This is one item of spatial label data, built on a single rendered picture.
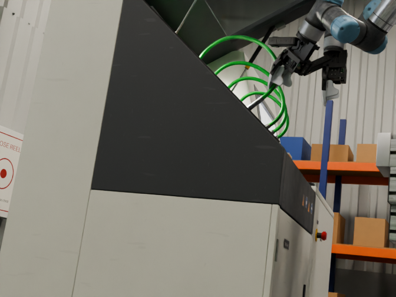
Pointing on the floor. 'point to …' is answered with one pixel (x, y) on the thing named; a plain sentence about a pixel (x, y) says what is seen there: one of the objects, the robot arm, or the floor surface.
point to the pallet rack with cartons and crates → (324, 154)
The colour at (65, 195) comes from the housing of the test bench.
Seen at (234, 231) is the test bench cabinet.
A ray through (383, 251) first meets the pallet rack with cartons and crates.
